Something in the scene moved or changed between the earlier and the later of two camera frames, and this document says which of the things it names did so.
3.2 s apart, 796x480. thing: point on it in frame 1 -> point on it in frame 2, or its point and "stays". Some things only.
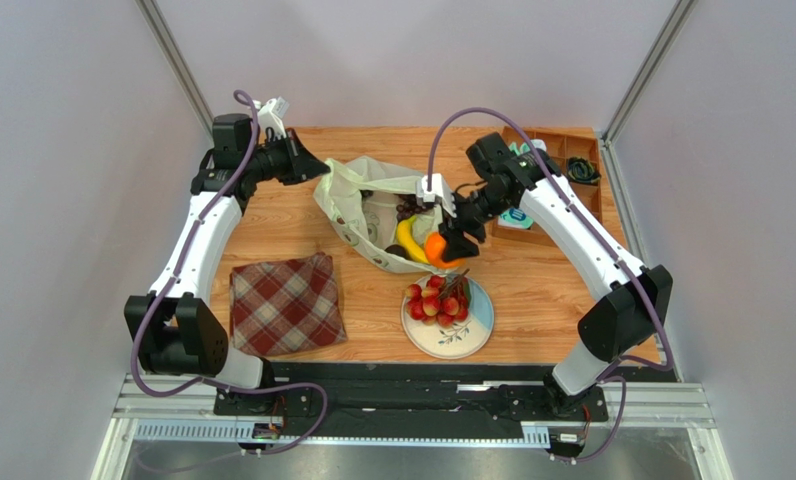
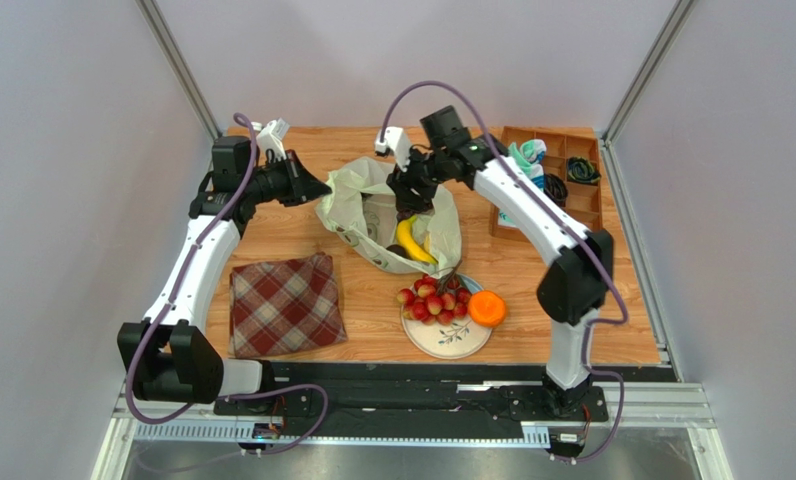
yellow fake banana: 406,239 stays
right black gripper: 472,211 -> 409,181
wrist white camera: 439,192 -> 396,139
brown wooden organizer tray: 562,145 stays
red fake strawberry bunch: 439,302 stays
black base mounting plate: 419,400 stays
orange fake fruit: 434,248 -> 487,308
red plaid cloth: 286,305 stays
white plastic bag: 359,195 stays
